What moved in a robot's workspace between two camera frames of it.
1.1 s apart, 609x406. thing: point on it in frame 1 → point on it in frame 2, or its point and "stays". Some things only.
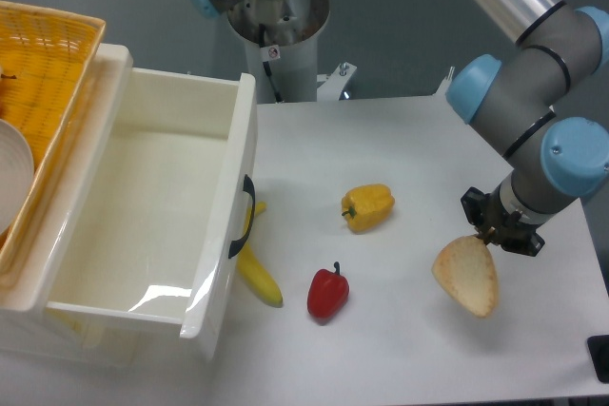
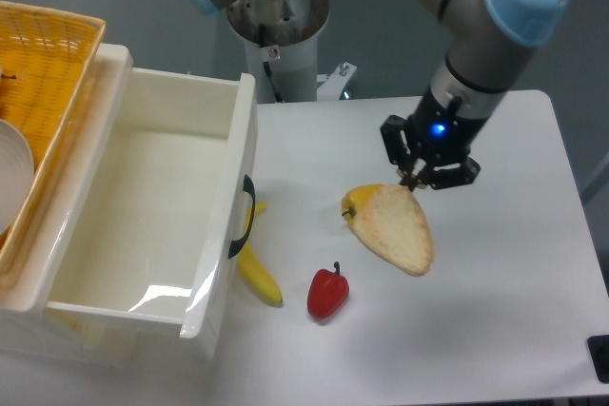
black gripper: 497,226 → 438,137
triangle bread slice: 466,267 → 390,221
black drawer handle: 248,188 stays
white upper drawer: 156,215 stays
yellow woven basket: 47,55 stays
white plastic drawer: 134,248 stays
